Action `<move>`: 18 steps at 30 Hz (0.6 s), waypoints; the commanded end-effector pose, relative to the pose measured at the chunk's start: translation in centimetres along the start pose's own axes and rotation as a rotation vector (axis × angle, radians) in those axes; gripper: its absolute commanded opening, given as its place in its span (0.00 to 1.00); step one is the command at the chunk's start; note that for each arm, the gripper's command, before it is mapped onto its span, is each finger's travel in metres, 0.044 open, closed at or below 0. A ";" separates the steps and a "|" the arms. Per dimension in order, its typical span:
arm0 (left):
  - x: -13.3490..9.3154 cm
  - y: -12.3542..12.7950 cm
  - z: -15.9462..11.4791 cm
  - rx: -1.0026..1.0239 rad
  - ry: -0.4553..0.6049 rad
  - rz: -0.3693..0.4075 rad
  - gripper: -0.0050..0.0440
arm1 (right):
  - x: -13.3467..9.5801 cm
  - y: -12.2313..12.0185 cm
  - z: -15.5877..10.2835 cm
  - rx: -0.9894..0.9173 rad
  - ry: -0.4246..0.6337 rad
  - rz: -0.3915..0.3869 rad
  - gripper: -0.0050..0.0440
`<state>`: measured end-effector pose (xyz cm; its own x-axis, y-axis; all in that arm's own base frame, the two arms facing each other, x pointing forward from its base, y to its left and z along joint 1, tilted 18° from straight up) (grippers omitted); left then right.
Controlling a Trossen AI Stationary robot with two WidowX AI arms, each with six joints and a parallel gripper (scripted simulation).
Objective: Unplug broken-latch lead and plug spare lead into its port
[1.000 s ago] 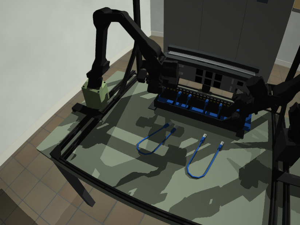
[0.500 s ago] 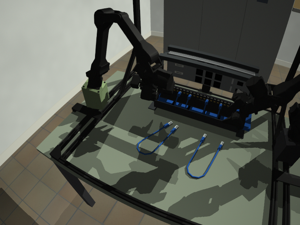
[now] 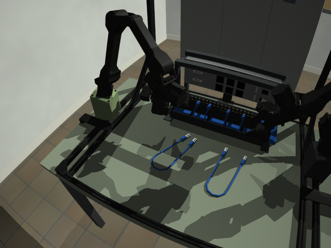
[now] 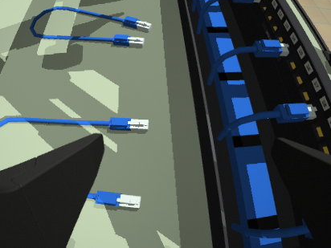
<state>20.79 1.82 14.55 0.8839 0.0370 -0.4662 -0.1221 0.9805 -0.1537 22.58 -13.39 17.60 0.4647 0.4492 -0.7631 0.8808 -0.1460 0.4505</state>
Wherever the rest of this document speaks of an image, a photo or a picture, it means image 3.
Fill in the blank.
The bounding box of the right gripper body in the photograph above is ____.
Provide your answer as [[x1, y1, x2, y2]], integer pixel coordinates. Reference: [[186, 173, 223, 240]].
[[140, 85, 190, 109]]

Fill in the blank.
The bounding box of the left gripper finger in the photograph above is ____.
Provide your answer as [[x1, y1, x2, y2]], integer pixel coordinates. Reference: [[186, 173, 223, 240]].
[[251, 113, 264, 121], [245, 124, 260, 139]]

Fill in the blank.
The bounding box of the black patch panel rack frame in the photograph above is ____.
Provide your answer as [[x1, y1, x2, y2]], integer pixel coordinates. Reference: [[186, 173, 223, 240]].
[[175, 49, 286, 129]]

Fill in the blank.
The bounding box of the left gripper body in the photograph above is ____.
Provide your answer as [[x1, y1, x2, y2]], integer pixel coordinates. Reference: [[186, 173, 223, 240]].
[[255, 106, 286, 143]]

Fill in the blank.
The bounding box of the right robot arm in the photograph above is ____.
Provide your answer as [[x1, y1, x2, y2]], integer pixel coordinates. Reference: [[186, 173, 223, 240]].
[[94, 9, 187, 116]]

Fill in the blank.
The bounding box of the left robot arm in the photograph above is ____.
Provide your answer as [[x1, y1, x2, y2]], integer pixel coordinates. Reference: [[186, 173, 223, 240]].
[[255, 82, 331, 157]]

